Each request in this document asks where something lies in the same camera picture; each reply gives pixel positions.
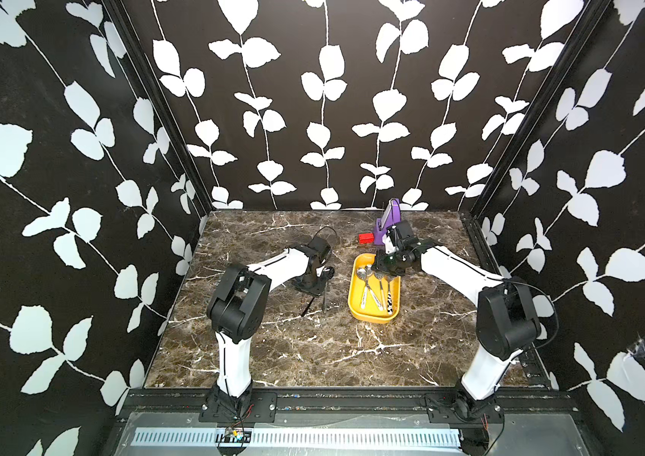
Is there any black round spoon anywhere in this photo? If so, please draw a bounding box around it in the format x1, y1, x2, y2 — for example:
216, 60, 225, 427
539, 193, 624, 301
301, 266, 335, 317

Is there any spoon with wooden handle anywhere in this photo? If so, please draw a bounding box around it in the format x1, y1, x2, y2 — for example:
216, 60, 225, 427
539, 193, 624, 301
371, 275, 386, 313

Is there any yellow plastic storage box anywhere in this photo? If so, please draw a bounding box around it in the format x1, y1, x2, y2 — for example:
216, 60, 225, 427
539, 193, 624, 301
348, 254, 401, 324

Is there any small green circuit board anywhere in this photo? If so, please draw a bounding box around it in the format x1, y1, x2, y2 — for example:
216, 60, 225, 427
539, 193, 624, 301
216, 427, 252, 448

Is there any white perforated strip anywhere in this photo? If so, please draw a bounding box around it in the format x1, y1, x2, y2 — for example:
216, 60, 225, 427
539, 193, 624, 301
130, 427, 462, 451

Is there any black front mounting rail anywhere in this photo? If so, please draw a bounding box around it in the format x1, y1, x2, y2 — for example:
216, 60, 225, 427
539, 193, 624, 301
119, 387, 580, 427

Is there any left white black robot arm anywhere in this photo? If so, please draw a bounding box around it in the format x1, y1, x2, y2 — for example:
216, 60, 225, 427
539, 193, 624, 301
206, 235, 335, 417

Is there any red small block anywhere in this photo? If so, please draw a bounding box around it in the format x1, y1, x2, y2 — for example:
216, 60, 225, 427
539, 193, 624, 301
358, 233, 375, 244

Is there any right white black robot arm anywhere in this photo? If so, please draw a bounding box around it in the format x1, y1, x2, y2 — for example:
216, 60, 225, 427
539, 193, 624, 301
373, 220, 542, 417

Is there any spoon with patterned handle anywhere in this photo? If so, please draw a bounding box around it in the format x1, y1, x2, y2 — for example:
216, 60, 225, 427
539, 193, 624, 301
386, 277, 401, 317

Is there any purple plastic stand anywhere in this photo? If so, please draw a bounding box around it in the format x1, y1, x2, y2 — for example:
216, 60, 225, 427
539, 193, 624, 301
373, 199, 401, 246

